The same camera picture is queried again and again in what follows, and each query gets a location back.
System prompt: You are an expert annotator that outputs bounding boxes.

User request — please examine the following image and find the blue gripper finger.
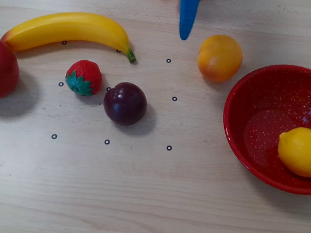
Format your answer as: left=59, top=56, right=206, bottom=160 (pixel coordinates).
left=175, top=0, right=204, bottom=43

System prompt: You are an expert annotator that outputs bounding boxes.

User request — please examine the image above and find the yellow plastic lemon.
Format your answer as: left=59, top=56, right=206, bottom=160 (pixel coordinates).
left=274, top=124, right=311, bottom=178

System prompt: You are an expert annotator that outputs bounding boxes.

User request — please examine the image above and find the red speckled bowl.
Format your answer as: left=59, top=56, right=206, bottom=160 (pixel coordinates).
left=216, top=58, right=311, bottom=196

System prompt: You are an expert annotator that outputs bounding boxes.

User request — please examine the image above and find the orange plastic peach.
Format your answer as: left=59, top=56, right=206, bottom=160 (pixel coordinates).
left=195, top=32, right=246, bottom=85

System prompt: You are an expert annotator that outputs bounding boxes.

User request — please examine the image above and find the dark purple plastic plum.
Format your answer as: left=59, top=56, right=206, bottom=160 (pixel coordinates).
left=101, top=80, right=150, bottom=128

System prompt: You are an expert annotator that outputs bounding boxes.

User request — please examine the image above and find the yellow plastic banana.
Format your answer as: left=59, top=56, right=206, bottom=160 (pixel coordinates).
left=0, top=4, right=141, bottom=64

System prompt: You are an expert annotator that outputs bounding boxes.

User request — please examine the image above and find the red plastic strawberry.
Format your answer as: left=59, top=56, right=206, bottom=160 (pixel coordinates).
left=63, top=58, right=105, bottom=98

